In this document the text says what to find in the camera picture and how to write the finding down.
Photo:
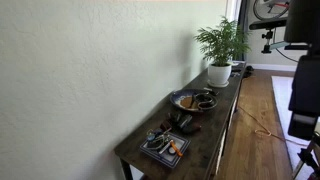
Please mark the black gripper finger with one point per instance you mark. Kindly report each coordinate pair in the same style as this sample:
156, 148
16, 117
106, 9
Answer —
301, 130

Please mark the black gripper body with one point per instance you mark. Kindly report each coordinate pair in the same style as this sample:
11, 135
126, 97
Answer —
305, 86

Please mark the black object with red spot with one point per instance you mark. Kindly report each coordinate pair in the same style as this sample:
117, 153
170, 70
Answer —
191, 128

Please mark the blue ceramic bowl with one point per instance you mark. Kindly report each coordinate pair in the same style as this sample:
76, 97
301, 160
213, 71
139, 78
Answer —
181, 98

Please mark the white rug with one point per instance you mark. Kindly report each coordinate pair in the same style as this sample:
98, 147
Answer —
283, 100

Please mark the bicycle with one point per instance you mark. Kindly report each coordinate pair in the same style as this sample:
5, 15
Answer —
266, 10

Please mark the white pot saucer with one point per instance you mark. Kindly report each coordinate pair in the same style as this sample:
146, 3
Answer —
218, 85

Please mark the white plant pot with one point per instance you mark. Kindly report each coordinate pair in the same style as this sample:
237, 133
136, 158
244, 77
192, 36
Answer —
219, 73

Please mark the green potted plant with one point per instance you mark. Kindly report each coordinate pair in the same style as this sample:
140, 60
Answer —
221, 43

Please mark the dark wooden console table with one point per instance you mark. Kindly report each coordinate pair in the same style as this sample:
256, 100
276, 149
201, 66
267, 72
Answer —
206, 133

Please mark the black case with grey stripe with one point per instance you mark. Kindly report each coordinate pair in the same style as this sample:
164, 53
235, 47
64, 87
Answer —
185, 121

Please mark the square blue-rimmed tray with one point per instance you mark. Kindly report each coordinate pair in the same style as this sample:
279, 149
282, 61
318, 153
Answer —
180, 146

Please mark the orange pen-like tool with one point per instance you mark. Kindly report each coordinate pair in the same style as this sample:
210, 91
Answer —
176, 149

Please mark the brown leather wallet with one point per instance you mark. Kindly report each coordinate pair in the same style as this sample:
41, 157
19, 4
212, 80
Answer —
165, 126

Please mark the bunch of keys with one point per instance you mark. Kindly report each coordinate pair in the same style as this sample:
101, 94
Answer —
156, 137

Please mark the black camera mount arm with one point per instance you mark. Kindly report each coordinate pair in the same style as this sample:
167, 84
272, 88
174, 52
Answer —
268, 41

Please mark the black bar camera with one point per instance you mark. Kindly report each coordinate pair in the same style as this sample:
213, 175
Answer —
266, 24

